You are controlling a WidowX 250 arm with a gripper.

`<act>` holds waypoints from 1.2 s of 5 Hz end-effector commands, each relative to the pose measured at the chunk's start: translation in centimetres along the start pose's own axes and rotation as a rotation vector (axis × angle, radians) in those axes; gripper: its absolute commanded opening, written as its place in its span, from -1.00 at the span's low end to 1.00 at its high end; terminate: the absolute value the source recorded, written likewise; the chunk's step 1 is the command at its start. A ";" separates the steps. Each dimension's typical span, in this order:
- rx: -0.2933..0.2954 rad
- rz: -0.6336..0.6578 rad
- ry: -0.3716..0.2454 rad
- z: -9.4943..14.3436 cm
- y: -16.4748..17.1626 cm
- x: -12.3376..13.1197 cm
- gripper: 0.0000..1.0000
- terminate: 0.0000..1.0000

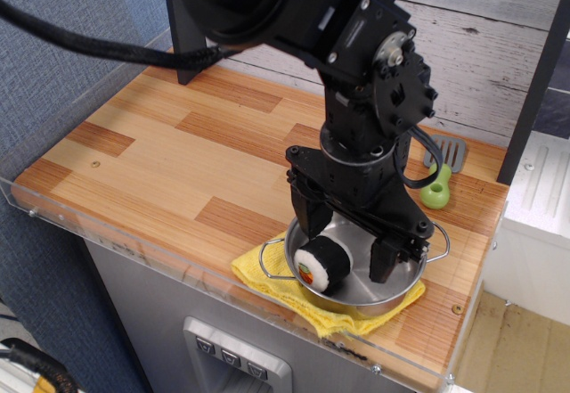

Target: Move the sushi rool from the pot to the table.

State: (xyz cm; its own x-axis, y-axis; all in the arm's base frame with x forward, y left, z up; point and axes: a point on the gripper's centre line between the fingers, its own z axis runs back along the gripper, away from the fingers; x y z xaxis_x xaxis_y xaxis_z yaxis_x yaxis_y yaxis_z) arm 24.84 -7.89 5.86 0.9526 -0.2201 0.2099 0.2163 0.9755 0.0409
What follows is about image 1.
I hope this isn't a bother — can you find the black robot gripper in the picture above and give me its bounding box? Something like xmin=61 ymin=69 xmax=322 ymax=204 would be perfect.
xmin=286 ymin=145 xmax=435 ymax=283

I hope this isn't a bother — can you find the white toy sink counter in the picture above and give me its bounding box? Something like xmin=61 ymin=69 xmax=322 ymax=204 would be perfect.
xmin=482 ymin=132 xmax=569 ymax=324

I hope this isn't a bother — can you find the grey spatula green handle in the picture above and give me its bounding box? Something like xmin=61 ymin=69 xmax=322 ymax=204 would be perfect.
xmin=419 ymin=135 xmax=468 ymax=209

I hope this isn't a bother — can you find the yellow cloth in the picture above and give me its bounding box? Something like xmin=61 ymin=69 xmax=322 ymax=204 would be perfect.
xmin=231 ymin=242 xmax=426 ymax=338

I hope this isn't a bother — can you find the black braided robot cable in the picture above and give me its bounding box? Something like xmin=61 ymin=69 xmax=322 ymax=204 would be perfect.
xmin=0 ymin=0 xmax=241 ymax=71

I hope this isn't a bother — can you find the stainless steel pot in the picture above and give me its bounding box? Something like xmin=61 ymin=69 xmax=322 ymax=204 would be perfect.
xmin=258 ymin=214 xmax=451 ymax=319

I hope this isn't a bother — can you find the black yellow object bottom left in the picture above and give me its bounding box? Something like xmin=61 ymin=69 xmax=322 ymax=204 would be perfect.
xmin=1 ymin=338 xmax=82 ymax=392

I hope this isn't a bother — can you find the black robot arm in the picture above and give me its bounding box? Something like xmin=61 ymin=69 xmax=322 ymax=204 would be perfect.
xmin=183 ymin=0 xmax=437 ymax=282

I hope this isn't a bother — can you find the plush sushi roll toy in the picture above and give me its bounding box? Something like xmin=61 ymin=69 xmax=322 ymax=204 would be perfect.
xmin=293 ymin=234 xmax=354 ymax=295

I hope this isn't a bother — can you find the black left shelf post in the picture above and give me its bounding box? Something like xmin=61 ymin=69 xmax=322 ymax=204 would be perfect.
xmin=166 ymin=0 xmax=208 ymax=86

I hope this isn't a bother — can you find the clear acrylic table guard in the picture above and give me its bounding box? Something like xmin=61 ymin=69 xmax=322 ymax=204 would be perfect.
xmin=0 ymin=27 xmax=511 ymax=389

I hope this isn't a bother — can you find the black right shelf post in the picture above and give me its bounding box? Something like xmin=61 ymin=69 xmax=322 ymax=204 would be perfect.
xmin=496 ymin=0 xmax=569 ymax=185

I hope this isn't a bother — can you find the silver dispenser button panel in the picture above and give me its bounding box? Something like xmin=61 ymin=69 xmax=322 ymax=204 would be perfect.
xmin=183 ymin=316 xmax=293 ymax=392

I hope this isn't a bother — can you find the black shelf post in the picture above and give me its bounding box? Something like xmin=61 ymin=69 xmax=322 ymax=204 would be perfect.
xmin=496 ymin=0 xmax=569 ymax=185
xmin=166 ymin=0 xmax=208 ymax=86

